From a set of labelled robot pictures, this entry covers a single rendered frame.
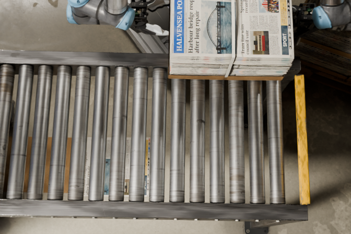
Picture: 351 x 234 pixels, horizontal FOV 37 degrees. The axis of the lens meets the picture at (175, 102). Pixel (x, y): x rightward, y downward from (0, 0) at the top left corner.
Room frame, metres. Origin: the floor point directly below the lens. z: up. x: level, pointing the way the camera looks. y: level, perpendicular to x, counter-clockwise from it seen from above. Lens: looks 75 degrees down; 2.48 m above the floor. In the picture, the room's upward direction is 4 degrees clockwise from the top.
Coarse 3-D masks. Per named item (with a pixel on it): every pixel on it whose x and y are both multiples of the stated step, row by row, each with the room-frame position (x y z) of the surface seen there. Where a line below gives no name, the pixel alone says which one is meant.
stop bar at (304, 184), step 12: (300, 84) 0.54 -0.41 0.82; (300, 96) 0.50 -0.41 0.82; (300, 108) 0.46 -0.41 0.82; (300, 120) 0.42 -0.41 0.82; (300, 132) 0.38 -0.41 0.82; (300, 144) 0.34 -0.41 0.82; (300, 156) 0.30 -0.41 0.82; (300, 168) 0.26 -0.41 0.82; (300, 180) 0.22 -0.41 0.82; (300, 192) 0.18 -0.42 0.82; (300, 204) 0.15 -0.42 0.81
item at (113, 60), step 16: (0, 64) 0.55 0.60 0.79; (16, 64) 0.55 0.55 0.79; (32, 64) 0.55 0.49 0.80; (48, 64) 0.56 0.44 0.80; (64, 64) 0.56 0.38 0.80; (80, 64) 0.56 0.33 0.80; (96, 64) 0.57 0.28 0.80; (112, 64) 0.57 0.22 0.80; (128, 64) 0.58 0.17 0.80; (144, 64) 0.58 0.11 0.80; (160, 64) 0.58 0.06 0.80
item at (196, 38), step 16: (176, 0) 0.71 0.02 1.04; (192, 0) 0.71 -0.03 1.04; (208, 0) 0.72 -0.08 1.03; (176, 16) 0.66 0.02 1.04; (192, 16) 0.66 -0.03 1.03; (208, 16) 0.67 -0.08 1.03; (176, 32) 0.60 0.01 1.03; (192, 32) 0.61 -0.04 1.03; (208, 32) 0.61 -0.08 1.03; (176, 48) 0.56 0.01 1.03; (192, 48) 0.56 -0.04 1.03; (208, 48) 0.56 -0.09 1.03; (176, 64) 0.53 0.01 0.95; (192, 64) 0.54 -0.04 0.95; (208, 64) 0.54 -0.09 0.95
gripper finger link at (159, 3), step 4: (156, 0) 0.80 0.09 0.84; (160, 0) 0.80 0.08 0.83; (148, 4) 0.79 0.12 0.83; (152, 4) 0.79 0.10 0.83; (156, 4) 0.80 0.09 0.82; (160, 4) 0.80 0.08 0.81; (164, 4) 0.80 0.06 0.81; (168, 4) 0.80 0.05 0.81; (148, 8) 0.78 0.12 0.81; (152, 8) 0.78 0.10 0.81; (156, 8) 0.79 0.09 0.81
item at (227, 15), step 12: (228, 0) 0.73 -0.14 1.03; (240, 0) 0.73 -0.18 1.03; (228, 12) 0.69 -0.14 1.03; (240, 12) 0.69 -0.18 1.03; (228, 24) 0.65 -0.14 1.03; (240, 24) 0.65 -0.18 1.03; (228, 36) 0.61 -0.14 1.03; (240, 36) 0.61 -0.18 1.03; (228, 48) 0.57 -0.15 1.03; (240, 48) 0.57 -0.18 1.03; (228, 60) 0.54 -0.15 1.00; (240, 60) 0.54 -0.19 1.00
